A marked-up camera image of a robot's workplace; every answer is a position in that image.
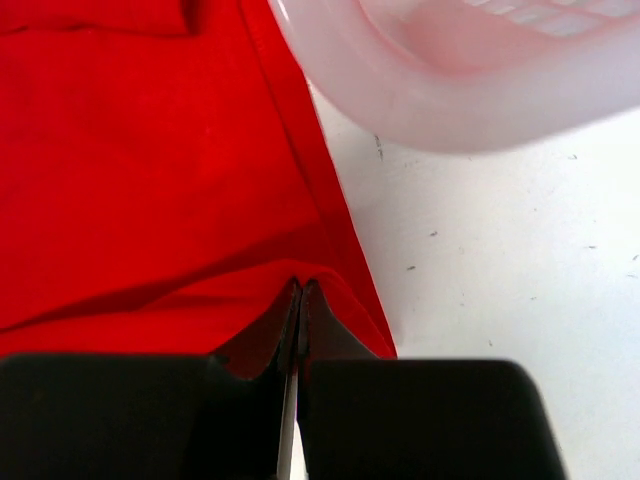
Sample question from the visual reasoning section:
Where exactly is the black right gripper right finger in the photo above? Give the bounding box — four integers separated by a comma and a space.
298, 282, 565, 479

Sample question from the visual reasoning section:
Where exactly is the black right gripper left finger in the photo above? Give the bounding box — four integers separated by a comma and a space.
1, 281, 300, 479

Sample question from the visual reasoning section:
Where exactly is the red t shirt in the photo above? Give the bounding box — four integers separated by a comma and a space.
1, 1, 396, 357

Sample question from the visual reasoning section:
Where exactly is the white plastic mesh basket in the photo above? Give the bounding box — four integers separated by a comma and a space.
270, 1, 639, 153

